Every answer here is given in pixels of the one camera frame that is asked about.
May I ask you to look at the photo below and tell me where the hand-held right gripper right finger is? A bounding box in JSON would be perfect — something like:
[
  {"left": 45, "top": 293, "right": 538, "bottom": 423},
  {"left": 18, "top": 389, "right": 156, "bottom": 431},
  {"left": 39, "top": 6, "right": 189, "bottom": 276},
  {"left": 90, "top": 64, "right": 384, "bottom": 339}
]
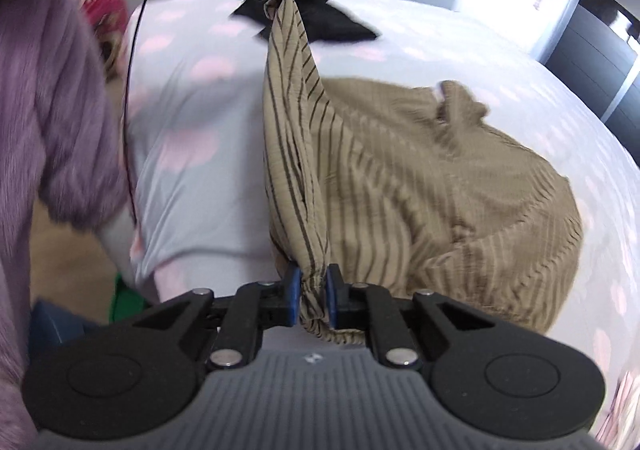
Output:
[{"left": 325, "top": 264, "right": 496, "bottom": 371}]

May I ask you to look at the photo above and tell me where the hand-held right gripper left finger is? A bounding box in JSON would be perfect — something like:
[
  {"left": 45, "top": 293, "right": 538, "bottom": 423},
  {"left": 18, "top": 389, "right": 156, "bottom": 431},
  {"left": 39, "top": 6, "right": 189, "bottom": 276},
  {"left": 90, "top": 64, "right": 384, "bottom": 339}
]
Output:
[{"left": 132, "top": 264, "right": 302, "bottom": 371}]

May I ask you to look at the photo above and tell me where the brown striped garment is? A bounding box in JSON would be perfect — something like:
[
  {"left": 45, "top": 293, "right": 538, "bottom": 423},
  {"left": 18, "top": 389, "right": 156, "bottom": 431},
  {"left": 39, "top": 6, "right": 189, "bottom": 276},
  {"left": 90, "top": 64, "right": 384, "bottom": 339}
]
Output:
[{"left": 262, "top": 0, "right": 585, "bottom": 346}]

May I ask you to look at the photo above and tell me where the black garment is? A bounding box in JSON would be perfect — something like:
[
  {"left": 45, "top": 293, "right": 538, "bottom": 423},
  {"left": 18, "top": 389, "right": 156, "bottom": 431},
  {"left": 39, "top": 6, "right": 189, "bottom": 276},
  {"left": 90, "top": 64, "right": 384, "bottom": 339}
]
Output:
[{"left": 229, "top": 0, "right": 379, "bottom": 44}]

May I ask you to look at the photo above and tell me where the red printed cloth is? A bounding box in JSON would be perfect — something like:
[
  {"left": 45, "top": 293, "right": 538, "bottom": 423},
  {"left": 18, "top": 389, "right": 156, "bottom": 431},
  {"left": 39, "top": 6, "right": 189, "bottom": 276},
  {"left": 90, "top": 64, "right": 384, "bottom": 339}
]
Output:
[{"left": 67, "top": 0, "right": 128, "bottom": 81}]

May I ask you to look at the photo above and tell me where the grey bed with pink dots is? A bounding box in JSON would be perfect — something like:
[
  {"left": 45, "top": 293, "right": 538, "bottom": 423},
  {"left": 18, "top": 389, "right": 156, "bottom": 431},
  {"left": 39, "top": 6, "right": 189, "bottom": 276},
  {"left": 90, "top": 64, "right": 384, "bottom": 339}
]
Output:
[{"left": 99, "top": 0, "right": 640, "bottom": 450}]

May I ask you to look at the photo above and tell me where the green object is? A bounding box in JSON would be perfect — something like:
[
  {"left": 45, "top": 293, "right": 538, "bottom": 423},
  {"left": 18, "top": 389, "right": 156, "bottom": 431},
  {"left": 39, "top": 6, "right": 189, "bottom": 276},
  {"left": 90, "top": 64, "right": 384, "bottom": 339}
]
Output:
[{"left": 111, "top": 274, "right": 158, "bottom": 327}]

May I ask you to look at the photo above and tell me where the blue object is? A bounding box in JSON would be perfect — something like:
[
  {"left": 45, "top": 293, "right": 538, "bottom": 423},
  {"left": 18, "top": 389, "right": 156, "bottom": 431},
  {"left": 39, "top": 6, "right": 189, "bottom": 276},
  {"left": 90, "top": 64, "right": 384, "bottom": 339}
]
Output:
[{"left": 31, "top": 299, "right": 103, "bottom": 348}]

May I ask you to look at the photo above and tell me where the purple fleece robe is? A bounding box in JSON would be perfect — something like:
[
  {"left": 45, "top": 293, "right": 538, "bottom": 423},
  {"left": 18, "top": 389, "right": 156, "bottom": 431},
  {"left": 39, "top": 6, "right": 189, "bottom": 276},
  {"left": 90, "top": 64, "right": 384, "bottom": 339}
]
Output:
[{"left": 0, "top": 0, "right": 132, "bottom": 450}]

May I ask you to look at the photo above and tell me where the black sliding wardrobe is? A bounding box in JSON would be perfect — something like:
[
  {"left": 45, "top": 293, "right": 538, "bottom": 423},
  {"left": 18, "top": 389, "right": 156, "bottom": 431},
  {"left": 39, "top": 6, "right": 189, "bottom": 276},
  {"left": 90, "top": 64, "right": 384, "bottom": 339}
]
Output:
[{"left": 544, "top": 0, "right": 640, "bottom": 143}]

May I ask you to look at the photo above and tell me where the black cable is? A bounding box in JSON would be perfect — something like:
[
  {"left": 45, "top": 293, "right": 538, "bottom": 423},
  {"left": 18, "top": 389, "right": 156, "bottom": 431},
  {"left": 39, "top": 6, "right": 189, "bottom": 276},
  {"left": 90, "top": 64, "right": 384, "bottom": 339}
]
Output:
[{"left": 123, "top": 0, "right": 157, "bottom": 228}]

